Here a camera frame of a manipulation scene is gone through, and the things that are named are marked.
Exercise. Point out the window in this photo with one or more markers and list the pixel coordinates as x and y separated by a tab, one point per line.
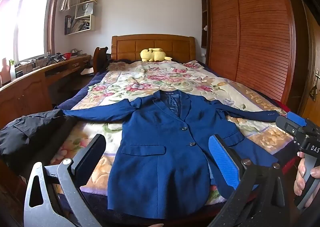
30	21

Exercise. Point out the floral blanket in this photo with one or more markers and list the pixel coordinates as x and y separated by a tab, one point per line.
140	79

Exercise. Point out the person's left hand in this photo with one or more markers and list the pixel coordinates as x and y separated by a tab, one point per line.
156	225

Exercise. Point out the dark bedding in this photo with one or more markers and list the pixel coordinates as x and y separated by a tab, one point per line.
120	60

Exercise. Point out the blue suit jacket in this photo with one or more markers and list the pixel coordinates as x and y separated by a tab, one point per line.
160	167

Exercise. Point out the yellow plush toy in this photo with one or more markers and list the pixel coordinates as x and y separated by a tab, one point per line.
152	54

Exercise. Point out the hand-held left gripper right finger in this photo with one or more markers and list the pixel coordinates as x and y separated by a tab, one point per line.
225	162

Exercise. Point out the white bottle green cap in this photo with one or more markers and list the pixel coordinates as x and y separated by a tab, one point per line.
12	70

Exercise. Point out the wooden desk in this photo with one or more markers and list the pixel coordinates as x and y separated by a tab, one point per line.
25	92

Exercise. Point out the wooden door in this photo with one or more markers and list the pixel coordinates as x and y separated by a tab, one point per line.
312	61

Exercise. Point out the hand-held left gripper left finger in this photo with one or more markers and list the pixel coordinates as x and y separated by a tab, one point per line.
87	159

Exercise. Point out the black jacket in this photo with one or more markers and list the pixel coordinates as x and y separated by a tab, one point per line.
22	137

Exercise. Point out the hanging keys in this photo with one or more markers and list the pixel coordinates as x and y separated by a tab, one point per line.
313	92

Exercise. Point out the red bowl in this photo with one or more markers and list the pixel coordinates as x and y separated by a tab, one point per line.
67	55

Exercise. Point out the orange bottle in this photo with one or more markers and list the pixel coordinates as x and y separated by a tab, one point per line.
4	71

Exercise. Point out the white paper bag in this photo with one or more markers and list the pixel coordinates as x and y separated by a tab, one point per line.
83	10

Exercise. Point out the person's right hand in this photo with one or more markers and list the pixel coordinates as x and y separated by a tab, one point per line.
298	177

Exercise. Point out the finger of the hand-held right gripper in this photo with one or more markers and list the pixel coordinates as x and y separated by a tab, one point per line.
287	125
296	119

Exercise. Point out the wooden slatted wardrobe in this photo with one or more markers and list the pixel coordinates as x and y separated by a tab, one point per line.
250	29

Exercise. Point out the wooden chair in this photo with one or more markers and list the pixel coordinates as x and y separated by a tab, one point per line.
98	56

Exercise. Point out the wooden headboard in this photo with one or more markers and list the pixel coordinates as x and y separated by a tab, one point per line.
155	44

